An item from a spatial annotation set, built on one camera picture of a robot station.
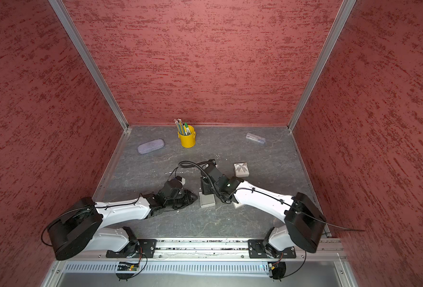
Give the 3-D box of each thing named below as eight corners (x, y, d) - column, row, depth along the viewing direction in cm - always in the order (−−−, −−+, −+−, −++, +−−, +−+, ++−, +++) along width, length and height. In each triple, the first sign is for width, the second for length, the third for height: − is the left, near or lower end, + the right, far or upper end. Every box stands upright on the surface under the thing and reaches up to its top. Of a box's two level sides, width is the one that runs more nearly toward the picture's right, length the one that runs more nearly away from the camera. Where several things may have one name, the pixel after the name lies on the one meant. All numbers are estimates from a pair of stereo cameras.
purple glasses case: (139, 155, 108) (137, 151, 105) (139, 148, 111) (137, 144, 108) (165, 148, 112) (164, 144, 109) (164, 142, 115) (163, 138, 112)
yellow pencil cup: (179, 143, 114) (176, 132, 106) (191, 135, 118) (190, 124, 111) (187, 150, 110) (185, 140, 102) (199, 141, 115) (198, 131, 107)
